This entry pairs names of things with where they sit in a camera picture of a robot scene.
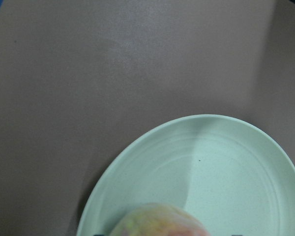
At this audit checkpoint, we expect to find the light green plate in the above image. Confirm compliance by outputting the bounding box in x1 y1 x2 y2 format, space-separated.
77 115 295 236

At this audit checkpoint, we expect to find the green pink peach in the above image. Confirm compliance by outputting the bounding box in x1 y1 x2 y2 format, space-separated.
109 203 210 236

